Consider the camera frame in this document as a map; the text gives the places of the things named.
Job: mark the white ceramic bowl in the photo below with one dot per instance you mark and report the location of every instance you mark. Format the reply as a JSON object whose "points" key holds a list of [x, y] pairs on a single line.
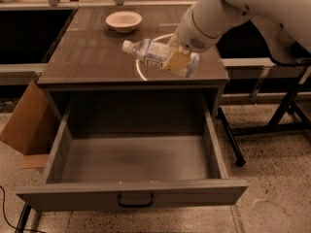
{"points": [[123, 21]]}

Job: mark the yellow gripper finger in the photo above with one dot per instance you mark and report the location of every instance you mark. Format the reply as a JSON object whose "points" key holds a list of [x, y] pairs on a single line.
{"points": [[176, 61], [174, 41]]}

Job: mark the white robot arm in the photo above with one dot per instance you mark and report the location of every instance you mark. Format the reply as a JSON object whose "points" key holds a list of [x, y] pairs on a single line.
{"points": [[294, 16]]}

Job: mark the grey cabinet with counter top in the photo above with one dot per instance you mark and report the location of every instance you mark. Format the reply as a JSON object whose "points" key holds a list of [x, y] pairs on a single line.
{"points": [[89, 55]]}

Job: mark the black drawer handle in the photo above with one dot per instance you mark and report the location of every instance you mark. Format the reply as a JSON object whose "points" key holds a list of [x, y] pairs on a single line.
{"points": [[135, 201]]}

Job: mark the blue plastic water bottle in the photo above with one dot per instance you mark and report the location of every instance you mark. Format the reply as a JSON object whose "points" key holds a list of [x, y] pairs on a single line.
{"points": [[152, 54]]}

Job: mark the brown cardboard box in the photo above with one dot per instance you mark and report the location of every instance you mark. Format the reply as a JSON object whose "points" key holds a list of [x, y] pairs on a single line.
{"points": [[32, 128]]}

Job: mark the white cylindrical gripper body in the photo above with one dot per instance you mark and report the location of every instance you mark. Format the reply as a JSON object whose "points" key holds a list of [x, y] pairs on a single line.
{"points": [[191, 35]]}

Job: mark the open grey top drawer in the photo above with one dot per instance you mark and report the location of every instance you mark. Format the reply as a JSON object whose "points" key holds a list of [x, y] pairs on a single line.
{"points": [[169, 150]]}

